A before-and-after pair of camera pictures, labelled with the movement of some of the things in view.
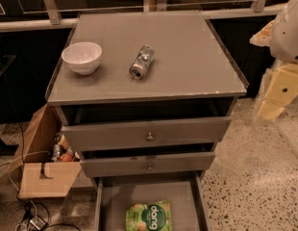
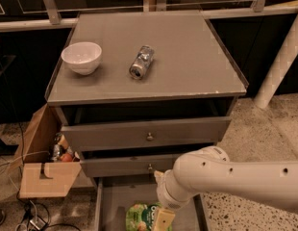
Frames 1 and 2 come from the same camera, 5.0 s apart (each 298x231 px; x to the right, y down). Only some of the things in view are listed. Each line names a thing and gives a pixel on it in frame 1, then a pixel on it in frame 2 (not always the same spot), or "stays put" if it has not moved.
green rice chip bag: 149,217 stays put
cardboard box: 32,165 stays put
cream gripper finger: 285,87 → 171,195
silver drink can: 142,63 stays put
